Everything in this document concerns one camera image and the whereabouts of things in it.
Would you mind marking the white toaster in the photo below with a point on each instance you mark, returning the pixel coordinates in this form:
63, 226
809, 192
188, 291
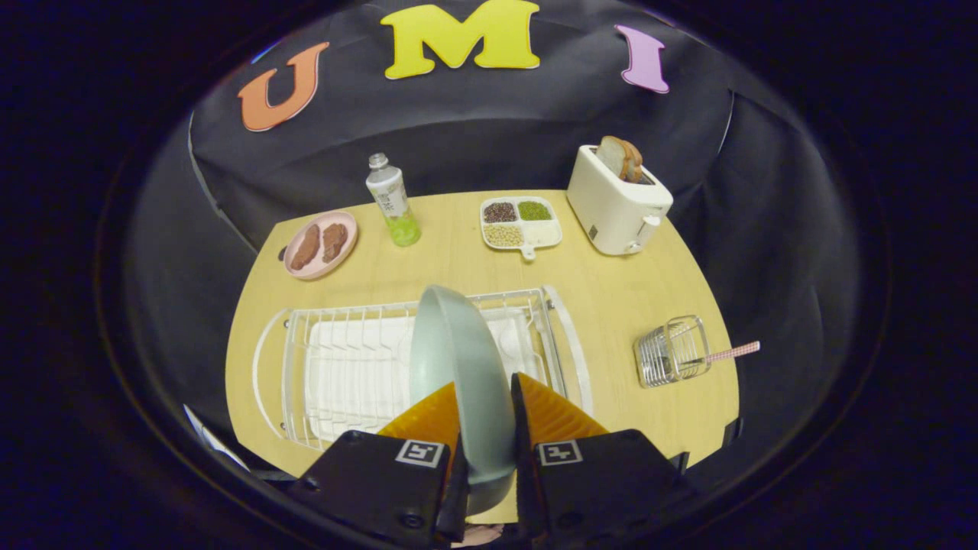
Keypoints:
611, 214

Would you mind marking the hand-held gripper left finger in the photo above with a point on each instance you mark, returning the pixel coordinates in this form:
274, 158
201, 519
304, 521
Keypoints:
367, 489

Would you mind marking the white divided dish with beans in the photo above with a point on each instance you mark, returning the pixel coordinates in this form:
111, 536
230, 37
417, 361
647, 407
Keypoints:
542, 233

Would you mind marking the small black table clamp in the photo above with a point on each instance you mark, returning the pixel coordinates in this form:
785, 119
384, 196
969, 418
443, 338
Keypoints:
732, 432

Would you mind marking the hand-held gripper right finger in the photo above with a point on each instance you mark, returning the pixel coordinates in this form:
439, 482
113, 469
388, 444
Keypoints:
523, 473

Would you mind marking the clear bottle with green liquid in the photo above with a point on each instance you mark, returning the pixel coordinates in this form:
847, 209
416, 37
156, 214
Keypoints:
388, 200

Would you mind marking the brown meat piece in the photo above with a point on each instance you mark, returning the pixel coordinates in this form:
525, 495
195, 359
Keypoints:
306, 247
334, 241

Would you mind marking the pink plate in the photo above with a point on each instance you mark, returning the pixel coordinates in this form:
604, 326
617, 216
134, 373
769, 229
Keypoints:
312, 273

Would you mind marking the black backdrop cloth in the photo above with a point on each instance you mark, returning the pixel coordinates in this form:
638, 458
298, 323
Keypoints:
497, 137

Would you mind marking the toasted bread slice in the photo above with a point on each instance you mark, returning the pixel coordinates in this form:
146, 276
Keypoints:
609, 156
634, 162

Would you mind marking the pale green plate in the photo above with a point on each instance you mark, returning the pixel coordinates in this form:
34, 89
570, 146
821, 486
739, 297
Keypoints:
458, 351

